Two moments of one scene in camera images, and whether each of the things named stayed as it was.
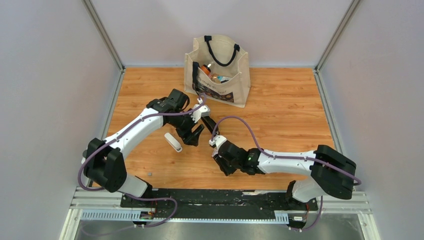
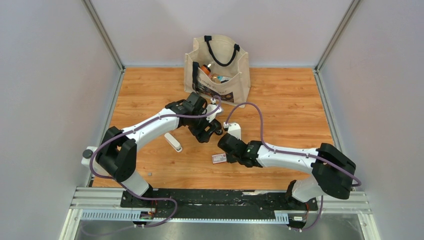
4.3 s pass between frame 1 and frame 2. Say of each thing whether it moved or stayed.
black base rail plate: stayed
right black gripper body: moved
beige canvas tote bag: stayed
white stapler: stayed
